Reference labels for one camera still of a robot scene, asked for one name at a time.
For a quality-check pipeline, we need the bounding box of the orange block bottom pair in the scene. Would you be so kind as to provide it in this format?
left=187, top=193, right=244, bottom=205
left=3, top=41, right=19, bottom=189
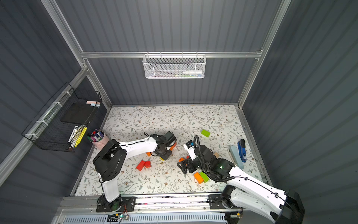
left=194, top=172, right=204, bottom=184

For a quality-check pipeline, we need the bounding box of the pink pen cup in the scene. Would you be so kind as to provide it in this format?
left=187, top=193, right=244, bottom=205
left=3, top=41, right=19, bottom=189
left=87, top=129, right=110, bottom=150

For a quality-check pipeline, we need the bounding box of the yellow highlighter pack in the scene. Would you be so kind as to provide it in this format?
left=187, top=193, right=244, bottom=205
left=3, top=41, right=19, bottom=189
left=71, top=126, right=88, bottom=148

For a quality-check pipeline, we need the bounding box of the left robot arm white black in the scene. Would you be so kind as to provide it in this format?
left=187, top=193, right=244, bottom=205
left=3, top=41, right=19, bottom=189
left=93, top=131, right=177, bottom=203

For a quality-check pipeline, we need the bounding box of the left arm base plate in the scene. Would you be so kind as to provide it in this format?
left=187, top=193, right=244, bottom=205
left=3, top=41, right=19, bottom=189
left=96, top=196, right=137, bottom=213

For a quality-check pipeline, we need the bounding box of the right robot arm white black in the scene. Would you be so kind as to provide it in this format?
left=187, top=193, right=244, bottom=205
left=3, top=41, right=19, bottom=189
left=177, top=141, right=305, bottom=224

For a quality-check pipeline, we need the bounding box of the blue stapler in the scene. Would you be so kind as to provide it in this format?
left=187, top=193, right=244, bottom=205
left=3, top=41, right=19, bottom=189
left=238, top=139, right=247, bottom=163

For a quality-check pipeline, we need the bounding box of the small circuit board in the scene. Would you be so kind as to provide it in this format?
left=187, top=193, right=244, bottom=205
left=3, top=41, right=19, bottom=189
left=106, top=213, right=130, bottom=224

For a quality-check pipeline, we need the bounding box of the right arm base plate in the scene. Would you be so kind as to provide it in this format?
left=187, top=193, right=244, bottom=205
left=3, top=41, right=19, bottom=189
left=207, top=194, right=242, bottom=210

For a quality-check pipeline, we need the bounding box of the black notebook in basket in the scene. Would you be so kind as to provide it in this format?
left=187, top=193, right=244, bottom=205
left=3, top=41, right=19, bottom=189
left=60, top=103, right=98, bottom=125

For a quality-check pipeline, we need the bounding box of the red long block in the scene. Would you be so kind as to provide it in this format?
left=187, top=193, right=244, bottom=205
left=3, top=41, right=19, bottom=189
left=136, top=160, right=146, bottom=171

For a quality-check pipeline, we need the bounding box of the black wire mesh basket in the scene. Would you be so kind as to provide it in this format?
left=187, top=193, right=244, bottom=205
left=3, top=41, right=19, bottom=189
left=22, top=83, right=102, bottom=152

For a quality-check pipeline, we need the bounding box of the green block bottom pair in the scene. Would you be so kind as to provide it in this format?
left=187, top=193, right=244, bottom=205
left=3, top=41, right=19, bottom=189
left=199, top=172, right=209, bottom=183

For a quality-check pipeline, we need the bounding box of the white wire mesh basket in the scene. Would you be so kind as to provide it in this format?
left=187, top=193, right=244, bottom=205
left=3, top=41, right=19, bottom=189
left=142, top=55, right=207, bottom=79

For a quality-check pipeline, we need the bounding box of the red small block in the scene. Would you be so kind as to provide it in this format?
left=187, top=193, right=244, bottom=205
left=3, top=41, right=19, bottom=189
left=145, top=161, right=151, bottom=168

